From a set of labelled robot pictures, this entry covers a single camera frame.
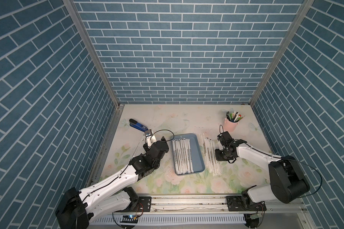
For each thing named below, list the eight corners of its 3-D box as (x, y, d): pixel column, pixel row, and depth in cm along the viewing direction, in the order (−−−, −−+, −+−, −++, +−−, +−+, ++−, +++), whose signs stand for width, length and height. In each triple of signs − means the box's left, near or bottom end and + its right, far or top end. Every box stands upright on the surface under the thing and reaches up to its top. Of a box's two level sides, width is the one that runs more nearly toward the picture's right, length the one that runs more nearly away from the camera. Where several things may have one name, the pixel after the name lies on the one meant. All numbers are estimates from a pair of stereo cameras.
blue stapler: (128, 124, 109) (127, 121, 106) (132, 121, 111) (131, 118, 108) (144, 133, 104) (143, 130, 101) (147, 129, 106) (146, 126, 103)
